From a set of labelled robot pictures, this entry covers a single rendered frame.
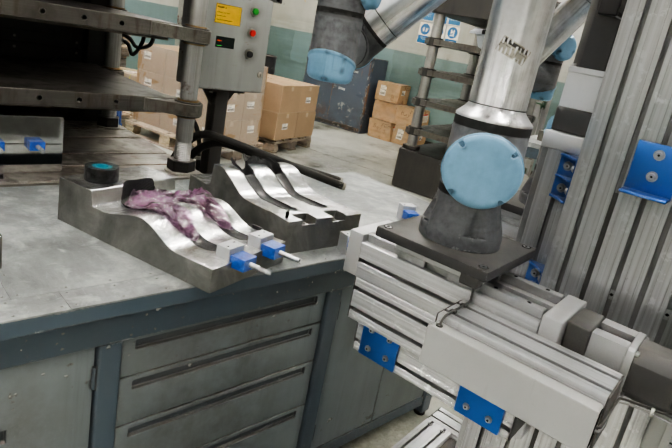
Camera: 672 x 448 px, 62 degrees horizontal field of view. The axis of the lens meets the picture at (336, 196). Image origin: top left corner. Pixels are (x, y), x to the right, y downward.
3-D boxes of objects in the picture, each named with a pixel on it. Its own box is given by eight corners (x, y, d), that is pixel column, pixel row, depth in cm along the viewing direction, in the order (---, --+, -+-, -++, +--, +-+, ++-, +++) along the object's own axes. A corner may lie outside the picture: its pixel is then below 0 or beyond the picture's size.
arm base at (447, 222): (512, 244, 106) (526, 195, 103) (477, 260, 94) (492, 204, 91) (442, 218, 114) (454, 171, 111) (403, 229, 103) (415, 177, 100)
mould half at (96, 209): (282, 262, 138) (289, 220, 135) (209, 293, 115) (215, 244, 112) (141, 202, 160) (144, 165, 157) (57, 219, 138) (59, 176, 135)
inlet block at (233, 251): (275, 282, 120) (279, 259, 119) (261, 288, 116) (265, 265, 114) (229, 261, 126) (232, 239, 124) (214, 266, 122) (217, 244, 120)
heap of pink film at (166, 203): (240, 227, 138) (244, 198, 136) (187, 244, 123) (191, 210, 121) (165, 197, 150) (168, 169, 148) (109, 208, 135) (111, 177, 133)
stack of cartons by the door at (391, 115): (424, 148, 825) (437, 92, 803) (414, 149, 799) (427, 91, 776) (376, 134, 870) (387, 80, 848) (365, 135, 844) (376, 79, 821)
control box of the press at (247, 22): (231, 329, 255) (281, -9, 215) (168, 345, 234) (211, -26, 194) (207, 307, 269) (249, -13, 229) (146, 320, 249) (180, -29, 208)
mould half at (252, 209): (355, 243, 160) (364, 198, 156) (283, 254, 142) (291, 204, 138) (256, 188, 194) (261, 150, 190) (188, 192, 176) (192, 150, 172)
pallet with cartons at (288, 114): (310, 147, 681) (321, 86, 661) (272, 153, 610) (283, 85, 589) (232, 124, 730) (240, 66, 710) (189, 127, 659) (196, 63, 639)
